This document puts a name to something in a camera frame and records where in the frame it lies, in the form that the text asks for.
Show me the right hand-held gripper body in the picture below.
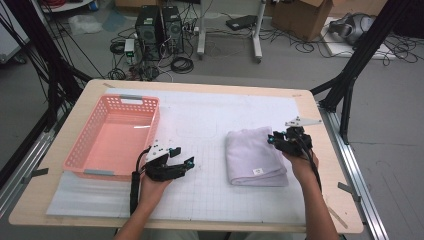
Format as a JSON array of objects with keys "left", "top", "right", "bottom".
[{"left": 274, "top": 115, "right": 323, "bottom": 158}]

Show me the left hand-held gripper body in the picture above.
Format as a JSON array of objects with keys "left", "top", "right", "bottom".
[{"left": 144, "top": 139, "right": 186, "bottom": 183}]

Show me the pale lilac towel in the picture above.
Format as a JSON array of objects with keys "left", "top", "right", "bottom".
[{"left": 224, "top": 125, "right": 290, "bottom": 188}]

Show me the pink plastic basket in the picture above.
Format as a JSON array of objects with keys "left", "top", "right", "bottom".
[{"left": 63, "top": 94, "right": 161, "bottom": 183}]

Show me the person's left hand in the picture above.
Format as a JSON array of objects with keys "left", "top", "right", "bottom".
[{"left": 138, "top": 174, "right": 173, "bottom": 209}]

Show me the person's right hand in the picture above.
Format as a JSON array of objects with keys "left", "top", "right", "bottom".
[{"left": 283, "top": 151, "right": 319, "bottom": 186}]

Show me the white grid mat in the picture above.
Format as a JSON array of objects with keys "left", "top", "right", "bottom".
[{"left": 45, "top": 87, "right": 331, "bottom": 225}]

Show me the thin wooden stick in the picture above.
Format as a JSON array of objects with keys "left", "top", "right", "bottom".
[{"left": 328, "top": 206, "right": 349, "bottom": 230}]

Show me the white board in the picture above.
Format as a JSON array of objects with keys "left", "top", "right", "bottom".
[{"left": 319, "top": 16, "right": 398, "bottom": 61}]

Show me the white stand leg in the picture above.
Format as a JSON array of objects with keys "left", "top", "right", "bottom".
[
  {"left": 196, "top": 0, "right": 207, "bottom": 61},
  {"left": 252, "top": 0, "right": 268, "bottom": 64}
]

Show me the small white box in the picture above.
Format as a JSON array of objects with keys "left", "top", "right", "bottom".
[{"left": 123, "top": 38, "right": 136, "bottom": 58}]

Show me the brown cardboard box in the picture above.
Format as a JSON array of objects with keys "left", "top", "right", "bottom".
[{"left": 271, "top": 0, "right": 334, "bottom": 43}]

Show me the black flat device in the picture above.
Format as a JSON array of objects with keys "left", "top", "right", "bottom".
[{"left": 225, "top": 14, "right": 258, "bottom": 31}]

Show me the black computer tower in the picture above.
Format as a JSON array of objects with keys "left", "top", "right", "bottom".
[
  {"left": 134, "top": 4, "right": 164, "bottom": 61},
  {"left": 161, "top": 5, "right": 185, "bottom": 54}
]

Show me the grey black device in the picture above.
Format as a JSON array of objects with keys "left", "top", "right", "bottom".
[{"left": 328, "top": 12, "right": 376, "bottom": 46}]

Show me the teal sheet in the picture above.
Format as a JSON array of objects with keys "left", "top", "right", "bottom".
[{"left": 101, "top": 11, "right": 129, "bottom": 33}]

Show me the clear plastic bag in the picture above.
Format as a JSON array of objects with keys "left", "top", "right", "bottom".
[{"left": 68, "top": 13, "right": 104, "bottom": 36}]

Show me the white round table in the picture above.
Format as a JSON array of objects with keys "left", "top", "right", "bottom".
[{"left": 39, "top": 0, "right": 96, "bottom": 14}]

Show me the white cabinet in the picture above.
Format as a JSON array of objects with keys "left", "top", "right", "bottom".
[{"left": 0, "top": 0, "right": 31, "bottom": 64}]

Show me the grey metal bracket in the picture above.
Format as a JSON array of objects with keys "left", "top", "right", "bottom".
[
  {"left": 337, "top": 181, "right": 362, "bottom": 203},
  {"left": 21, "top": 167, "right": 50, "bottom": 184}
]

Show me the aluminium rail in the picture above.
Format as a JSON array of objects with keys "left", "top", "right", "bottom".
[
  {"left": 318, "top": 104, "right": 389, "bottom": 240},
  {"left": 0, "top": 109, "right": 73, "bottom": 218}
]

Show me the coiled black cable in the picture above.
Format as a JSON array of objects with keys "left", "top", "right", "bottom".
[{"left": 170, "top": 56, "right": 195, "bottom": 75}]

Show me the black metal frame post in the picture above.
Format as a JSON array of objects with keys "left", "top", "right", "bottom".
[
  {"left": 0, "top": 0, "right": 93, "bottom": 131},
  {"left": 309, "top": 0, "right": 414, "bottom": 146}
]

